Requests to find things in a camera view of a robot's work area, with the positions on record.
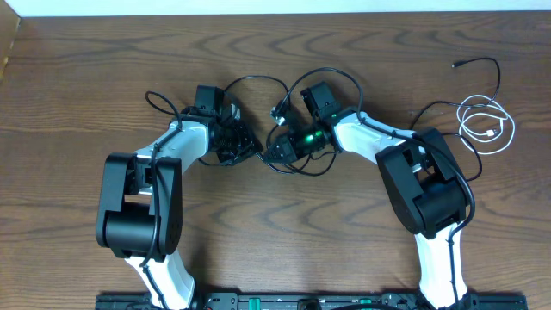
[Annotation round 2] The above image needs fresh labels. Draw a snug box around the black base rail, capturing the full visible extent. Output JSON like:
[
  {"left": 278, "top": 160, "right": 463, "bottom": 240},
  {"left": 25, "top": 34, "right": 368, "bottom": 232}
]
[{"left": 95, "top": 291, "right": 529, "bottom": 310}]

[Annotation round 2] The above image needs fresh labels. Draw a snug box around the thick black cable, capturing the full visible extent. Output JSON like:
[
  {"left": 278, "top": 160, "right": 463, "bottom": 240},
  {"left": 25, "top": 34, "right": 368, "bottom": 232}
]
[{"left": 223, "top": 75, "right": 341, "bottom": 177}]

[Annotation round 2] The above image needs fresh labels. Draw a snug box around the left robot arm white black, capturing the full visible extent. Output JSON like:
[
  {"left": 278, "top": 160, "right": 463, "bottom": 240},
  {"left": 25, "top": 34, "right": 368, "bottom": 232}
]
[{"left": 96, "top": 85, "right": 262, "bottom": 309}]

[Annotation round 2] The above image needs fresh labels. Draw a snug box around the white USB cable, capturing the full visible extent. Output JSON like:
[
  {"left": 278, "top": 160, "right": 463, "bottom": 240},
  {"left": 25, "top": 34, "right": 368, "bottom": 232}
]
[{"left": 455, "top": 94, "right": 517, "bottom": 156}]

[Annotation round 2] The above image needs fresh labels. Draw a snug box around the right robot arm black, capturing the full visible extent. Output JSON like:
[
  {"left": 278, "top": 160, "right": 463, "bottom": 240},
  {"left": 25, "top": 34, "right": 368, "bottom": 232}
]
[{"left": 263, "top": 82, "right": 474, "bottom": 309}]

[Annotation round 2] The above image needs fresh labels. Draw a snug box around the thin black USB cable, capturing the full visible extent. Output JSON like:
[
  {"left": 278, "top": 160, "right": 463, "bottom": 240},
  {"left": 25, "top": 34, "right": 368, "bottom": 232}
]
[{"left": 408, "top": 57, "right": 503, "bottom": 182}]

